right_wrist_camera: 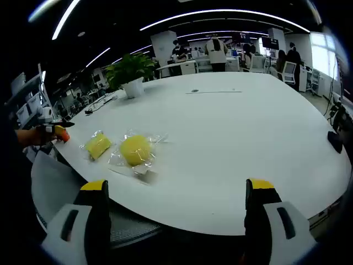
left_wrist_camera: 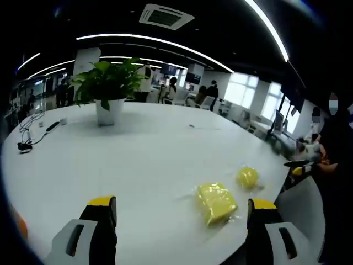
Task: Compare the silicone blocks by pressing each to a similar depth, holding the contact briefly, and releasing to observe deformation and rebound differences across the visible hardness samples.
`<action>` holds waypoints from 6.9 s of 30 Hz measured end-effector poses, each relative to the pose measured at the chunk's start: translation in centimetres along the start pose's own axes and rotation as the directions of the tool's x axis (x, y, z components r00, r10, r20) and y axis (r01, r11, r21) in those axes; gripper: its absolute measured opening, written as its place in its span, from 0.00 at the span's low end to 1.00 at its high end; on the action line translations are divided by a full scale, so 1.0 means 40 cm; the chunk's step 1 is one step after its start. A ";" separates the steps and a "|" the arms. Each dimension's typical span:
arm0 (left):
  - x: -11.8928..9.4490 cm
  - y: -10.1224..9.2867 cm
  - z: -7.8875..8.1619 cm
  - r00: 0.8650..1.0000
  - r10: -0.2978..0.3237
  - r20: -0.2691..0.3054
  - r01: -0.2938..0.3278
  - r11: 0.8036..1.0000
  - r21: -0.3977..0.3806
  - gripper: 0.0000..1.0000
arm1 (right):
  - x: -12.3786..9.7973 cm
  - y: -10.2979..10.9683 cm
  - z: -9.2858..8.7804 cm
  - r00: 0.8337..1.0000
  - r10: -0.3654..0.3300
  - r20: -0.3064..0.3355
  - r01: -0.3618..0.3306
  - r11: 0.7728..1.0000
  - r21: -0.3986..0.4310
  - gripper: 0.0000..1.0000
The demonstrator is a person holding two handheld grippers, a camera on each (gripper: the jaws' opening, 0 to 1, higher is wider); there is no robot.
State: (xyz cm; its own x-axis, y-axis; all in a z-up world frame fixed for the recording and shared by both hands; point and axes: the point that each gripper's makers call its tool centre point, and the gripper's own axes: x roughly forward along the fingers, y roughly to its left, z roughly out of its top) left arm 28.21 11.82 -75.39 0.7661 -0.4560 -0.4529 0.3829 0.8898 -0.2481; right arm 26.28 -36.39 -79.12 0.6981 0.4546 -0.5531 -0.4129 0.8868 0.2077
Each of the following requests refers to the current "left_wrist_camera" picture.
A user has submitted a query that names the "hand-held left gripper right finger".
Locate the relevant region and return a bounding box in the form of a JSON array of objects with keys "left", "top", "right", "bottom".
[{"left": 245, "top": 198, "right": 314, "bottom": 265}]

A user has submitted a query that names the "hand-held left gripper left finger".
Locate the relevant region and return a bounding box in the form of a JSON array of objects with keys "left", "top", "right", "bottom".
[{"left": 45, "top": 195, "right": 118, "bottom": 265}]

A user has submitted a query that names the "small yellow round packet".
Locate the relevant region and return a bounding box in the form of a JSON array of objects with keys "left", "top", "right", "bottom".
[{"left": 236, "top": 166, "right": 260, "bottom": 190}]

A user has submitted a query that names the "person's right hand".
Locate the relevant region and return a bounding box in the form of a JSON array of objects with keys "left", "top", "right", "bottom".
[{"left": 316, "top": 147, "right": 339, "bottom": 173}]

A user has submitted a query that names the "desktop monitor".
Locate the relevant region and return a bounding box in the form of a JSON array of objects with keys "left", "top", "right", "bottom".
[{"left": 274, "top": 109, "right": 289, "bottom": 134}]

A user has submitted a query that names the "person's dark clothed torso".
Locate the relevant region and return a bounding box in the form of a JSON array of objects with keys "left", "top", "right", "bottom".
[{"left": 317, "top": 103, "right": 353, "bottom": 263}]

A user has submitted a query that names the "orange object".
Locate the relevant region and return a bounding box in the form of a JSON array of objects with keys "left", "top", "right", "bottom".
[{"left": 14, "top": 211, "right": 29, "bottom": 241}]

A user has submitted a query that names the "black power strip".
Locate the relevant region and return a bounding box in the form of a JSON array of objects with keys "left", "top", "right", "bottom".
[{"left": 45, "top": 121, "right": 61, "bottom": 133}]

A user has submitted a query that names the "long ceiling light strip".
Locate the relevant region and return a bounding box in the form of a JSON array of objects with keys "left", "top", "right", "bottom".
[
  {"left": 244, "top": 0, "right": 291, "bottom": 62},
  {"left": 76, "top": 33, "right": 235, "bottom": 73}
]

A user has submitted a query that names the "green plant in white pot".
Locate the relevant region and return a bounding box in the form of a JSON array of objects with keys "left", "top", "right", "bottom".
[{"left": 68, "top": 57, "right": 149, "bottom": 127}]

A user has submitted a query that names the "ceiling air conditioner vent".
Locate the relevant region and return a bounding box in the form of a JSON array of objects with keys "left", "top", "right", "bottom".
[{"left": 138, "top": 3, "right": 195, "bottom": 30}]

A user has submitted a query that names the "large black wall screen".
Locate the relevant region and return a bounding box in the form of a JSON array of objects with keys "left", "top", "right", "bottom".
[{"left": 279, "top": 79, "right": 306, "bottom": 113}]

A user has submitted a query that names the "black cable with clip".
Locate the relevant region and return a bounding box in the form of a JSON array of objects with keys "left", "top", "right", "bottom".
[{"left": 17, "top": 131, "right": 48, "bottom": 155}]

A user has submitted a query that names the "white cable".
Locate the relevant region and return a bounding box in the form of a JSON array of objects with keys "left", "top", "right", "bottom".
[{"left": 18, "top": 109, "right": 45, "bottom": 134}]

